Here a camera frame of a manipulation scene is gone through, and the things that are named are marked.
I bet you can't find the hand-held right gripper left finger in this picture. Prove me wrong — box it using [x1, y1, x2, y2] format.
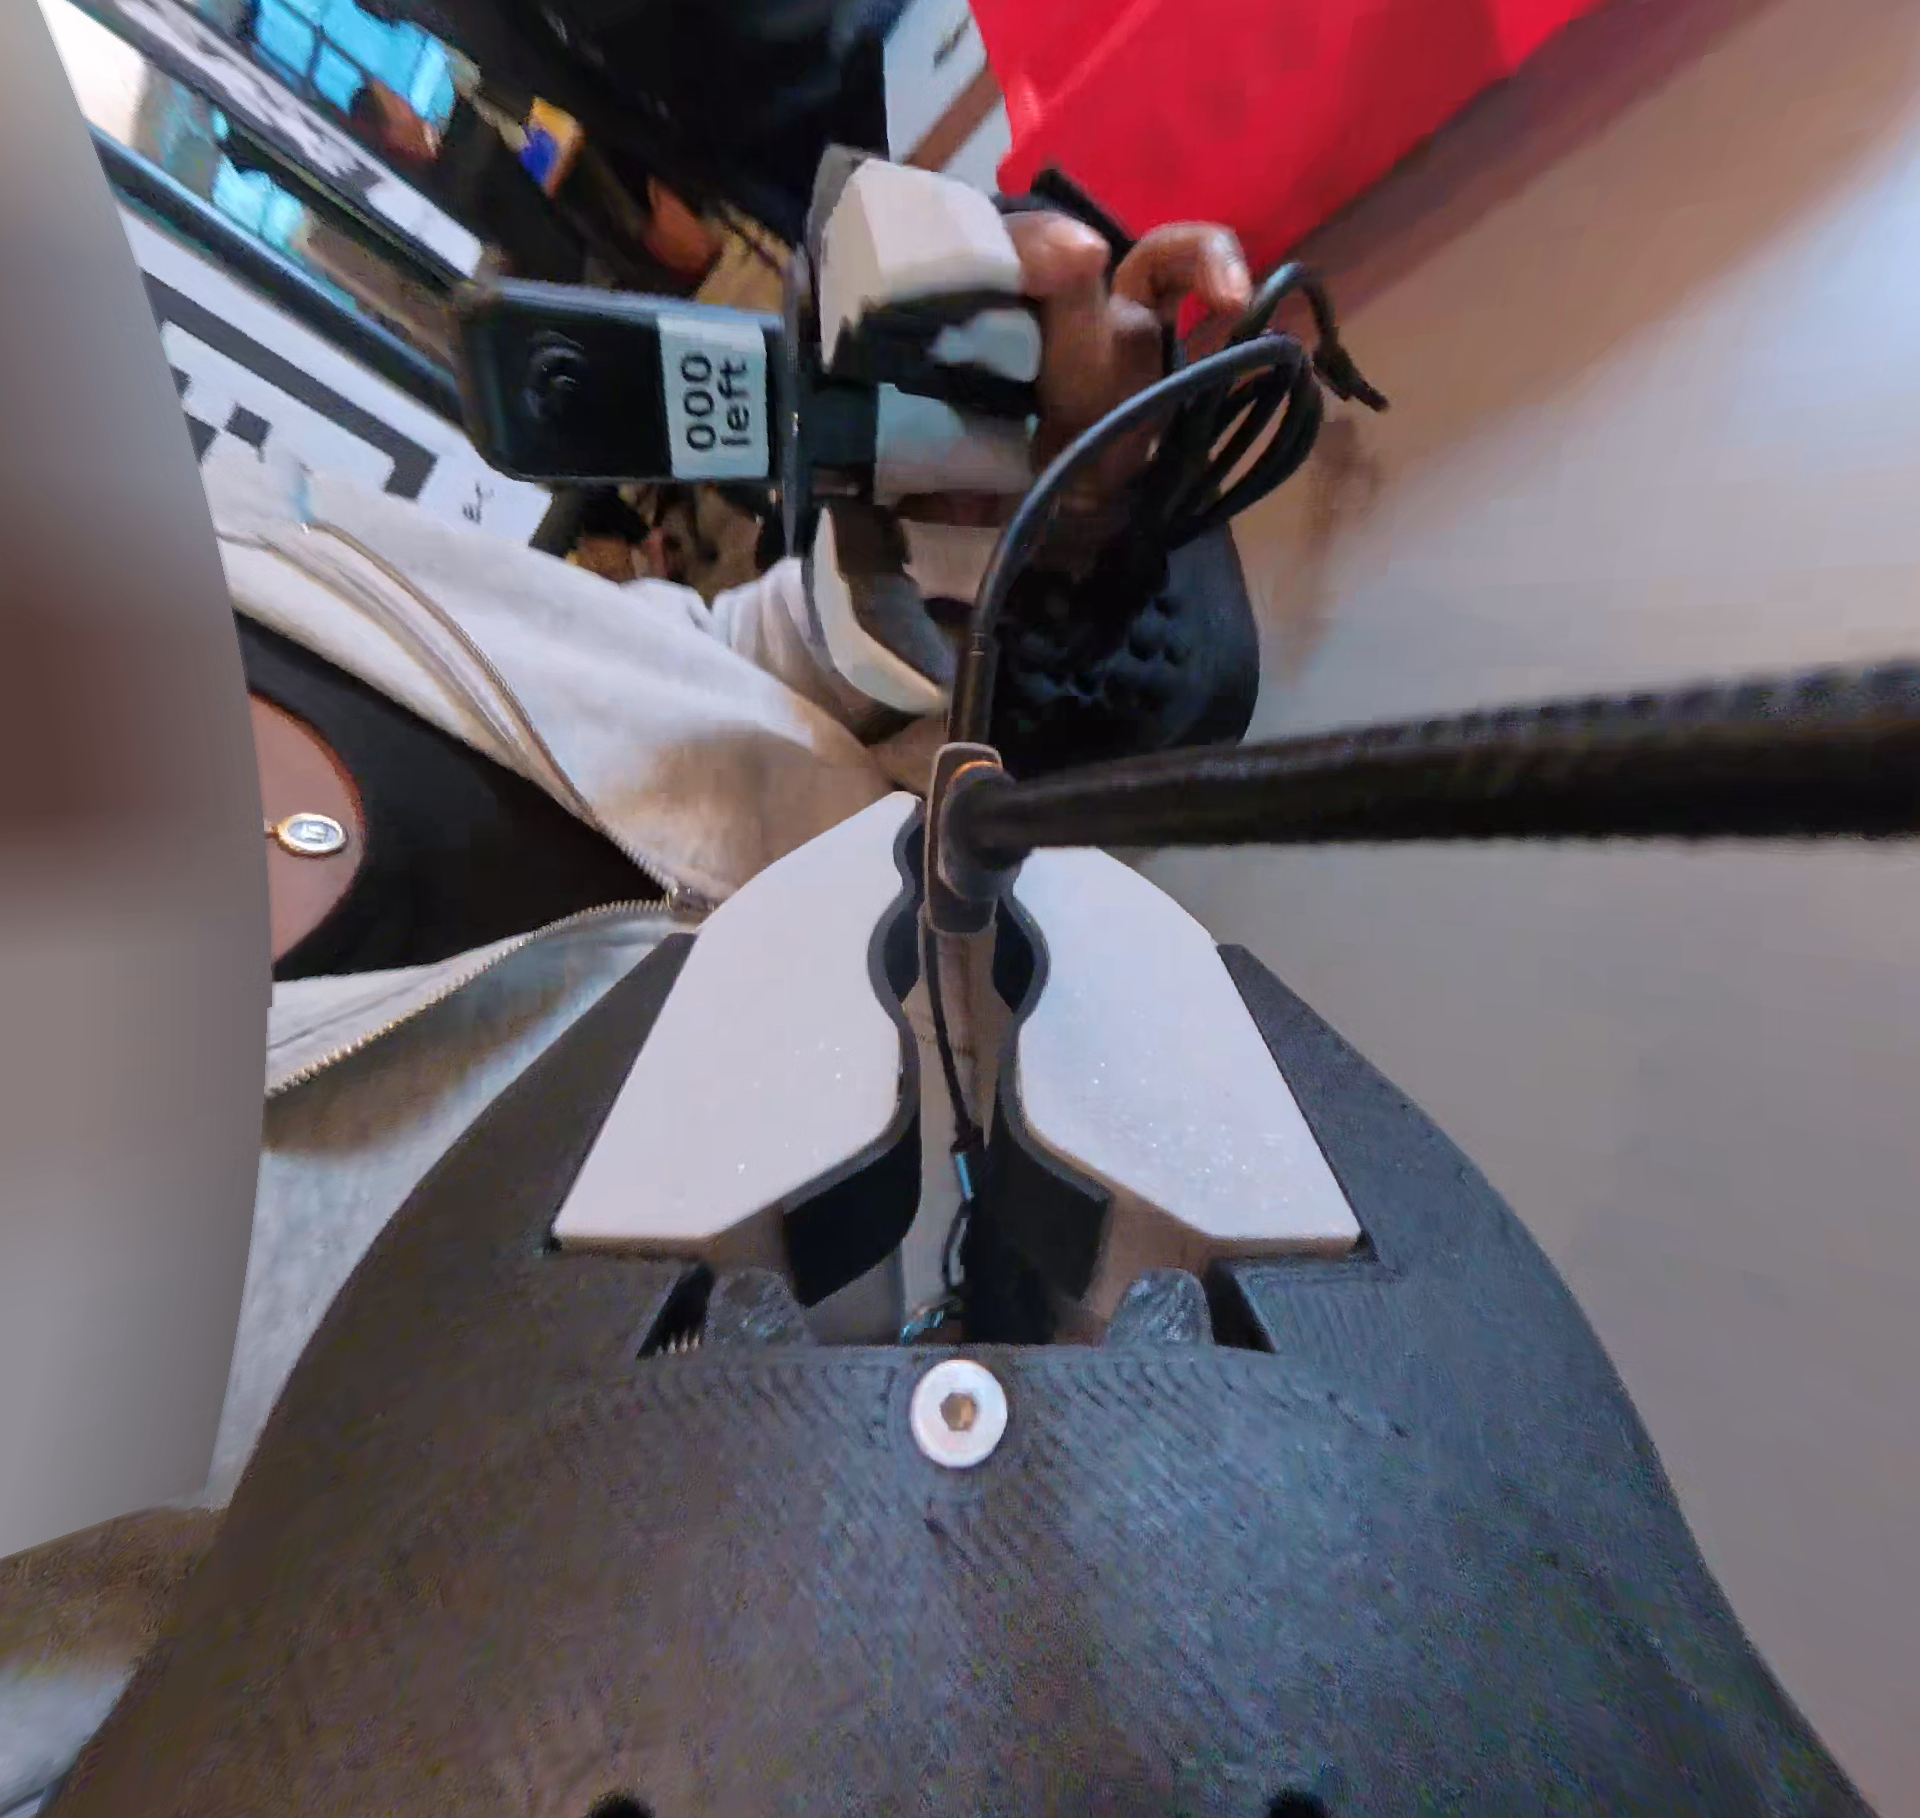
[552, 794, 924, 1308]

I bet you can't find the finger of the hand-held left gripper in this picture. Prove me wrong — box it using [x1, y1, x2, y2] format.
[802, 499, 961, 720]
[901, 499, 992, 616]

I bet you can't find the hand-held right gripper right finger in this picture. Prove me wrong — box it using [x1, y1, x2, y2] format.
[960, 845, 1364, 1347]

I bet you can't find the black usb-c cable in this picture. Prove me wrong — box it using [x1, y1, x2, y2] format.
[921, 330, 1332, 943]

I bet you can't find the thick black braided cable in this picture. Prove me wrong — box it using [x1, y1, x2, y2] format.
[960, 660, 1920, 861]

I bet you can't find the person's left hand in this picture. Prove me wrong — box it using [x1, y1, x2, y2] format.
[1018, 210, 1254, 568]

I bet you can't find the black honeycomb pad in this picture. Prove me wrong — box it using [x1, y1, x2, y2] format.
[982, 520, 1264, 787]

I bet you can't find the person's grey hoodie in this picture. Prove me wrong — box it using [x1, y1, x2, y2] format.
[201, 443, 938, 1556]

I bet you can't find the black white marker board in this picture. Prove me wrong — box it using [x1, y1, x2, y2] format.
[127, 219, 558, 545]

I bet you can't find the person's black shirt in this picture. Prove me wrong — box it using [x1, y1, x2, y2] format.
[241, 616, 671, 983]

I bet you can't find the red plastic bin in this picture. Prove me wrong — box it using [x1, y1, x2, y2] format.
[949, 0, 1720, 326]

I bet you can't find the thin black wire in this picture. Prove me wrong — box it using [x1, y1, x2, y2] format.
[897, 931, 994, 1352]

